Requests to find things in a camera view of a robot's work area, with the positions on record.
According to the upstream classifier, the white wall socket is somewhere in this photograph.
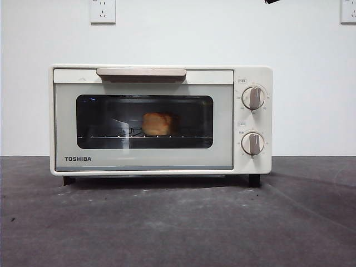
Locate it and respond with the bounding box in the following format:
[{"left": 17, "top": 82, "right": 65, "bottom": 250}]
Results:
[
  {"left": 340, "top": 0, "right": 356, "bottom": 25},
  {"left": 89, "top": 0, "right": 116, "bottom": 25}
]

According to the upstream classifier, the white oven knob beige grip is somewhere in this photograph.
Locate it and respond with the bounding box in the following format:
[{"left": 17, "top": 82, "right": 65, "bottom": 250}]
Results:
[
  {"left": 240, "top": 132, "right": 265, "bottom": 156},
  {"left": 241, "top": 86, "right": 266, "bottom": 110}
]

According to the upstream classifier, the white Toshiba toaster oven housing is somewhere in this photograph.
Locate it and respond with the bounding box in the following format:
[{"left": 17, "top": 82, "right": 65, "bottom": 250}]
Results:
[{"left": 49, "top": 64, "right": 274, "bottom": 187}]

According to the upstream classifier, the metal wire oven rack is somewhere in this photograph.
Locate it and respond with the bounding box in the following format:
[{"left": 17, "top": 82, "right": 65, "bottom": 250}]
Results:
[{"left": 77, "top": 134, "right": 196, "bottom": 140}]

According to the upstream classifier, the golden bread loaf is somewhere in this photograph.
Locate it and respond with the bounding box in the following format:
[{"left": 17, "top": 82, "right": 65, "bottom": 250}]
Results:
[{"left": 142, "top": 111, "right": 181, "bottom": 137}]

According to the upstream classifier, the glass oven door beige handle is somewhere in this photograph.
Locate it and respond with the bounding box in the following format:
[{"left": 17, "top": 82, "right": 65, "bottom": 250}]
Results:
[{"left": 53, "top": 67, "right": 235, "bottom": 171}]

